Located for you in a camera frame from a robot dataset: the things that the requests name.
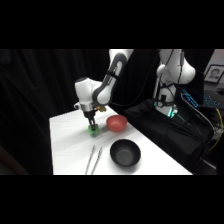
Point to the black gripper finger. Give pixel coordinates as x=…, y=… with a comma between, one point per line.
x=90, y=127
x=95, y=128

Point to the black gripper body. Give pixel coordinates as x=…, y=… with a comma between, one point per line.
x=90, y=117

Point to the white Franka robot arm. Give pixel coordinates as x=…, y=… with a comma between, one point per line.
x=110, y=83

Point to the pink bowl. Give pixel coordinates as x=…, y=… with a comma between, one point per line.
x=117, y=123

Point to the black bowl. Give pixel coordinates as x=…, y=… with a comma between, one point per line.
x=125, y=152

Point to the black curtain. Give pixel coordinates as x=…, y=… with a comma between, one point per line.
x=36, y=106

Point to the black cloth-covered robot stand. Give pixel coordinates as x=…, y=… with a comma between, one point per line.
x=160, y=133

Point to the small green status light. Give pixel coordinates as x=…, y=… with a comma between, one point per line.
x=171, y=113

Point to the blue backlit keyboard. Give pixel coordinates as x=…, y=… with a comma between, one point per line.
x=200, y=98

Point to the framed portrait picture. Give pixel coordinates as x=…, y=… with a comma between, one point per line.
x=214, y=74

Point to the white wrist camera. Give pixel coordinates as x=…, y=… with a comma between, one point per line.
x=77, y=106

